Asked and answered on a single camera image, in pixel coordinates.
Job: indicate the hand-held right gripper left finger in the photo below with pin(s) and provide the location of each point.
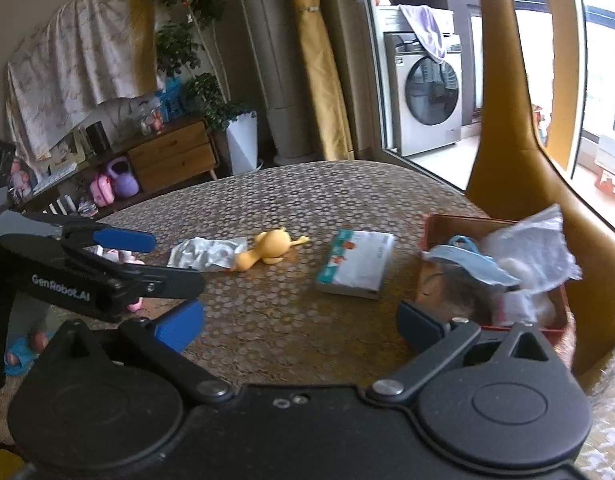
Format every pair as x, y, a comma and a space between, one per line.
180, 322

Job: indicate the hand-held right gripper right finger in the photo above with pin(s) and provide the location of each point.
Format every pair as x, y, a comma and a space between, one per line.
417, 322

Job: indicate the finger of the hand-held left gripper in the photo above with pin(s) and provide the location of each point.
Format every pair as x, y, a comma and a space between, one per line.
167, 280
127, 240

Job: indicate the white packet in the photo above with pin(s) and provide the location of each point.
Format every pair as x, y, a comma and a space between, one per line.
202, 252

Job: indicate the grey fuzzy pouch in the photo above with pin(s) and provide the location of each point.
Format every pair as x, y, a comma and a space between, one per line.
457, 302

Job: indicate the blue face mask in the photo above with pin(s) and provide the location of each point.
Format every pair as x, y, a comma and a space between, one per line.
482, 267

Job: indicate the red tin box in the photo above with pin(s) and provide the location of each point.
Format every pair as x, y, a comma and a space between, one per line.
432, 232

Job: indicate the clear plastic bag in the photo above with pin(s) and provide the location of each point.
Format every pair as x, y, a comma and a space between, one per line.
537, 250

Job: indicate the pink slipper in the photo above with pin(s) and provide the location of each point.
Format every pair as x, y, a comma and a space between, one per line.
122, 258
134, 305

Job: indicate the pink toy case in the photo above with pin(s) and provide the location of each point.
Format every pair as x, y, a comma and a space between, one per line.
102, 191

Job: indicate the purple kettlebell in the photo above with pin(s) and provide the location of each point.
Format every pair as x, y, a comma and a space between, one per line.
122, 182

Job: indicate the white and teal packet box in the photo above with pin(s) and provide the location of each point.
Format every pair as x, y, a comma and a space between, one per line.
357, 265

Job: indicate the blue slipper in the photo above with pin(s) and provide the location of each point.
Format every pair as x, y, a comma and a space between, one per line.
17, 357

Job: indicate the white keyboard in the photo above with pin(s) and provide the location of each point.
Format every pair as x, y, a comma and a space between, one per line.
54, 180

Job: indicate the wooden cabinet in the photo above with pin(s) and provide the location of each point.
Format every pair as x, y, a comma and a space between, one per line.
172, 155

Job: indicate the black speaker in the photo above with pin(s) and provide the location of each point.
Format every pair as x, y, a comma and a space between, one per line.
97, 137

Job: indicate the yellow rubber duck toy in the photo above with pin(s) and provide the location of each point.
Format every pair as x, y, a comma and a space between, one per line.
270, 245

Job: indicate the blue packets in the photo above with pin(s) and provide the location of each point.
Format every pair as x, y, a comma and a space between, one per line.
172, 100

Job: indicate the white planter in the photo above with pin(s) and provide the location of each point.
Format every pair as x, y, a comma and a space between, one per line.
242, 142

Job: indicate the patterned tablecloth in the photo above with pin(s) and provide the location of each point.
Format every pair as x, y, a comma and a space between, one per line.
312, 195

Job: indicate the yellow leather chair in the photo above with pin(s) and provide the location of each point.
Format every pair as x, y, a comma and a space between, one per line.
502, 160

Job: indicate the floral sheet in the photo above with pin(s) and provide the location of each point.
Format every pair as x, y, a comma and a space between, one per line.
77, 60

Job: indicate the white front-load washing machine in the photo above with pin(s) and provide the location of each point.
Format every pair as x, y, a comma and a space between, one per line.
427, 135

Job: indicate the yellow cloth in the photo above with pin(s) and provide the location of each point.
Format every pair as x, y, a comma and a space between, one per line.
142, 35

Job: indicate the patterned seat cushion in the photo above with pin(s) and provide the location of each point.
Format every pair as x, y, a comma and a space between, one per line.
607, 410

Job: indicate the red and white cardboard box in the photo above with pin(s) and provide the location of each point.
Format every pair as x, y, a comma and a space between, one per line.
612, 180

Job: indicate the yellow curtain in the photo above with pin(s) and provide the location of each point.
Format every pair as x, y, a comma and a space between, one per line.
317, 60

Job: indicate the purple cloth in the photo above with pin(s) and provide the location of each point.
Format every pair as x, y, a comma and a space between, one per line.
427, 30

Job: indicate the white appliance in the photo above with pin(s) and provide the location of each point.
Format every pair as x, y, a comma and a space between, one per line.
390, 20

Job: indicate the photo frame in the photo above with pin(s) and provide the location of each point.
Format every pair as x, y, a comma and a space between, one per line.
67, 147

